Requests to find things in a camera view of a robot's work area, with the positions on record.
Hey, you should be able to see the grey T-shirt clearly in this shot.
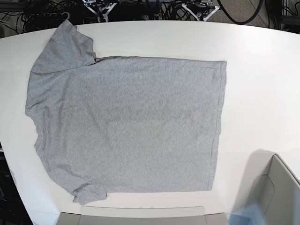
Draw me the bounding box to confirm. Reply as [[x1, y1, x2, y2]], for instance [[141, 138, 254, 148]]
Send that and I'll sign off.
[[25, 21, 226, 205]]

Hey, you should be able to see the grey bin right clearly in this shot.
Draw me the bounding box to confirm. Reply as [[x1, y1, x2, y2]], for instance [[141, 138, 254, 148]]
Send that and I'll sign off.
[[245, 154, 300, 225]]

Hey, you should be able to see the blue translucent object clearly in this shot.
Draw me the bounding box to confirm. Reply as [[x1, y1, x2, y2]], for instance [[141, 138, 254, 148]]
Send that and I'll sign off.
[[227, 202, 266, 225]]

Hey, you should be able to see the black cable bundle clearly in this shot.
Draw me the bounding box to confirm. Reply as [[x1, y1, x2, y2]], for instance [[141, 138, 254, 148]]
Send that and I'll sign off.
[[161, 0, 207, 22]]

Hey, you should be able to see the white frame left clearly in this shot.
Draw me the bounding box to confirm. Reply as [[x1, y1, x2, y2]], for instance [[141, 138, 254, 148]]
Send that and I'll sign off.
[[82, 0, 120, 23]]

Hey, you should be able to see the white frame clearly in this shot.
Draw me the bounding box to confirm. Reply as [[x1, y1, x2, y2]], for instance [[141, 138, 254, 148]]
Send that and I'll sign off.
[[82, 0, 120, 23], [181, 0, 220, 22]]

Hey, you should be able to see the white frame right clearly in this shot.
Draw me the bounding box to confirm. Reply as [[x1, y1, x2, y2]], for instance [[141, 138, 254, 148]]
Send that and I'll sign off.
[[181, 0, 220, 22]]

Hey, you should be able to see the thick black cable loop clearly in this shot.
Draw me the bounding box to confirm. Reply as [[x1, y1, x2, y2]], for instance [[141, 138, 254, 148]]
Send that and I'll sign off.
[[217, 0, 263, 24]]

